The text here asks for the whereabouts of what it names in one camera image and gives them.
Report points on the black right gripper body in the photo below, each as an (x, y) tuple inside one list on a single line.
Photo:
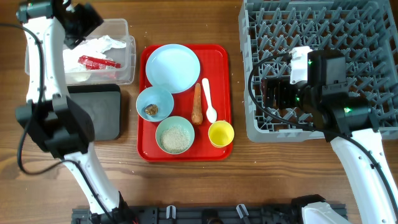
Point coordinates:
[(286, 96)]

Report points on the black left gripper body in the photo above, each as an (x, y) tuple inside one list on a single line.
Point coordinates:
[(83, 22)]

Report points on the white paper napkin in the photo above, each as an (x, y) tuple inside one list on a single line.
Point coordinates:
[(92, 48)]

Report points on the yellow plastic cup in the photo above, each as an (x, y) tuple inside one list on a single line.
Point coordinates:
[(221, 134)]

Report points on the orange carrot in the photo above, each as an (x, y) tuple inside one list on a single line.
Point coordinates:
[(197, 116)]

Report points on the green bowl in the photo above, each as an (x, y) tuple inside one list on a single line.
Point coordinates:
[(174, 121)]

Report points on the small light blue bowl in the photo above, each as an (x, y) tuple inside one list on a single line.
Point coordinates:
[(157, 96)]

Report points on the brown food scrap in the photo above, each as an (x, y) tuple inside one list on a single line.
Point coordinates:
[(151, 109)]

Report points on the pile of white rice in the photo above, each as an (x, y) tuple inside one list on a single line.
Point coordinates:
[(175, 140)]

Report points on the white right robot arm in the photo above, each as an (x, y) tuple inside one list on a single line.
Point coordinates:
[(318, 85)]

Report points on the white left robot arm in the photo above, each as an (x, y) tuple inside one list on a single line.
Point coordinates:
[(50, 117)]

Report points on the clear plastic waste bin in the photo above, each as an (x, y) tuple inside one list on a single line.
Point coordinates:
[(105, 53)]

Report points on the black waste tray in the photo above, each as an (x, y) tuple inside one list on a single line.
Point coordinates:
[(103, 104)]

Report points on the grey dishwasher rack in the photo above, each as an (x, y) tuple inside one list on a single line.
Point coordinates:
[(364, 31)]

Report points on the red snack wrapper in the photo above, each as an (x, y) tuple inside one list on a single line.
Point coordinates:
[(92, 63)]

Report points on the white plastic spoon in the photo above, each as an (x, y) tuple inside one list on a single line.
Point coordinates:
[(211, 113)]

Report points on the large light blue plate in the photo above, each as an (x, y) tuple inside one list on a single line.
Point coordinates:
[(174, 67)]

